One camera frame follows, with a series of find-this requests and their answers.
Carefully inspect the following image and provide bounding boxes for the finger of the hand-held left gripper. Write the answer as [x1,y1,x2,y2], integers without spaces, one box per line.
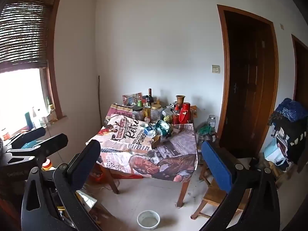
[6,133,69,166]
[3,126,46,150]

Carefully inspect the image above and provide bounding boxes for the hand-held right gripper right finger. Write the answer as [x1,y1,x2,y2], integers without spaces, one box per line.
[200,140,281,231]

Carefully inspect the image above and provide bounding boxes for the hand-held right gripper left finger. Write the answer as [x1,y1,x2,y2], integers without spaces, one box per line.
[21,140,101,231]

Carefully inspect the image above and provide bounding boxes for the brown cardboard box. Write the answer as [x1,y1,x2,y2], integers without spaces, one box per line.
[150,136,162,150]

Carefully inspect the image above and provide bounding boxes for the yellow green snack packet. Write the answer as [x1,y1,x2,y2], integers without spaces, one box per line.
[155,120,174,137]

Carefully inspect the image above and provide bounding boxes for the white bowl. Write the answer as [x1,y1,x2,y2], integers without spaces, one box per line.
[137,210,161,229]

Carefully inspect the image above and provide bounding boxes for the teal plastic bag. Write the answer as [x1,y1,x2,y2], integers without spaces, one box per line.
[20,141,38,149]

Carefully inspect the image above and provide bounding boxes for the blue bottle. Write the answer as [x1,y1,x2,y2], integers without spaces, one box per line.
[25,112,34,130]

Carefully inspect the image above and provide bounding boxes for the red basin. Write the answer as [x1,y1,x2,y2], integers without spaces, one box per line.
[88,164,109,186]

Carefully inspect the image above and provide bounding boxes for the white bottle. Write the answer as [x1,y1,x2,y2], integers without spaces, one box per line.
[32,107,41,128]

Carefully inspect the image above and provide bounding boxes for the wooden chair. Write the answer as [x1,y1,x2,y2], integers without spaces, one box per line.
[191,135,254,220]

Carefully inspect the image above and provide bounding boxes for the dark round can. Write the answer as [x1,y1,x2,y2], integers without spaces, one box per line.
[198,135,218,147]

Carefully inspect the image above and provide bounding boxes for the yellow oil bottle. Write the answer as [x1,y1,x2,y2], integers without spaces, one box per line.
[47,96,58,122]

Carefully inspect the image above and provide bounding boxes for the shiny white panel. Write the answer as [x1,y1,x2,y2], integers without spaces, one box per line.
[76,190,98,209]

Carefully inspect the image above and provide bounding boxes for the green plastic bag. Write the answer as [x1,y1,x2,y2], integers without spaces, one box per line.
[197,124,216,137]

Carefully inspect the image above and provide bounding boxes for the wooden table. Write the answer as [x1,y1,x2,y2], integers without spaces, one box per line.
[90,102,200,208]

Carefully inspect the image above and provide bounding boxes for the orange flat carton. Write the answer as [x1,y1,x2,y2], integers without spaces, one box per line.
[118,173,145,179]

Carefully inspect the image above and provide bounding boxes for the printed newspaper tablecloth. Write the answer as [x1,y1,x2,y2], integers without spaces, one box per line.
[90,103,199,182]

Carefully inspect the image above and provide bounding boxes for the light blue paper bag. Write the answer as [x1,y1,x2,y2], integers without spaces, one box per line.
[263,137,288,166]

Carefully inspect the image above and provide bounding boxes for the red thermos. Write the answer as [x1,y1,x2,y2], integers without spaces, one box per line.
[178,103,192,125]

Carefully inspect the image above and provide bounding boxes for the red sauce jar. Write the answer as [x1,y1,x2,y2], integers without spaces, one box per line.
[173,107,181,125]

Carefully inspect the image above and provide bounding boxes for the glass jar black lid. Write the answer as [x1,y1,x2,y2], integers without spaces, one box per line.
[132,106,144,122]

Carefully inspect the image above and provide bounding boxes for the plastic jar yellow lid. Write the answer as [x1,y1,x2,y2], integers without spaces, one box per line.
[150,103,163,123]

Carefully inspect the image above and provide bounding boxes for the black bag white triangles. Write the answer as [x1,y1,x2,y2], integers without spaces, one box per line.
[271,120,308,172]

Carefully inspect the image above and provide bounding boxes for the colourful picture packet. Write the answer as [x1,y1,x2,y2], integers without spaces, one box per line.
[122,93,143,106]

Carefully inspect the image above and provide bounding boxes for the liquor bottle yellow label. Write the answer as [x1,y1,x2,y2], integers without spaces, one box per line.
[143,102,151,122]

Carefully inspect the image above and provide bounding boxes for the blue glittery cloth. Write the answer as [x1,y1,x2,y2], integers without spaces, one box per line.
[274,98,308,123]

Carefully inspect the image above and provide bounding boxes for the dark wooden door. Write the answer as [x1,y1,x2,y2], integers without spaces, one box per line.
[223,10,276,152]

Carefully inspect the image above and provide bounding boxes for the brown slatted window blind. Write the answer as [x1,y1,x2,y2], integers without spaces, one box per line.
[0,0,52,71]

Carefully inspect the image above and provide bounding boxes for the white cable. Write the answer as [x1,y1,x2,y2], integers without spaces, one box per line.
[83,178,121,193]

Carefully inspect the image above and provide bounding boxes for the brown wooden window frame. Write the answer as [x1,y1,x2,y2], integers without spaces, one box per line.
[0,0,68,124]

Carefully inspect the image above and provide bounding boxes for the brown wooden door frame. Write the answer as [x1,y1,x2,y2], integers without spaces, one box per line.
[217,4,280,155]

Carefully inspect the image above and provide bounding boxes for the narrow brown door frame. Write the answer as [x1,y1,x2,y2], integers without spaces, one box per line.
[291,34,308,107]

